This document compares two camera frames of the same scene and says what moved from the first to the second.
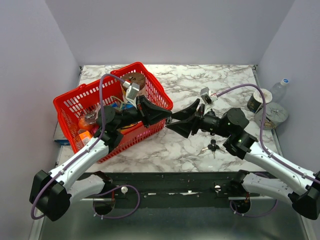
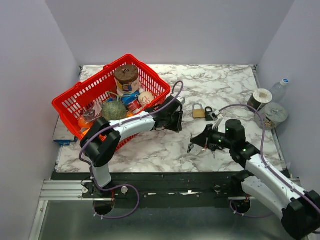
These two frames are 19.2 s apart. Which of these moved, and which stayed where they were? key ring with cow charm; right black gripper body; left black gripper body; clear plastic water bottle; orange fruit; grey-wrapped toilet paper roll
Moved: key ring with cow charm; right black gripper body; left black gripper body
Stayed: orange fruit; clear plastic water bottle; grey-wrapped toilet paper roll
